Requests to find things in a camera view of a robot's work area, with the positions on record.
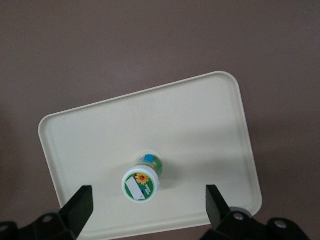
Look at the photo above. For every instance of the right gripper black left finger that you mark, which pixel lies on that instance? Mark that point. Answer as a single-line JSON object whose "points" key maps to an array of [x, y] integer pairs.
{"points": [[75, 215]]}

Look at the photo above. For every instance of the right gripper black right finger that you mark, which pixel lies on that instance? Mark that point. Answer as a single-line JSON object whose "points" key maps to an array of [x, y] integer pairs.
{"points": [[217, 212]]}

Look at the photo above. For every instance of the beige plastic tray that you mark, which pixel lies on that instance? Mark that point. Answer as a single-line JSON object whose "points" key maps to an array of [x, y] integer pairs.
{"points": [[175, 120]]}

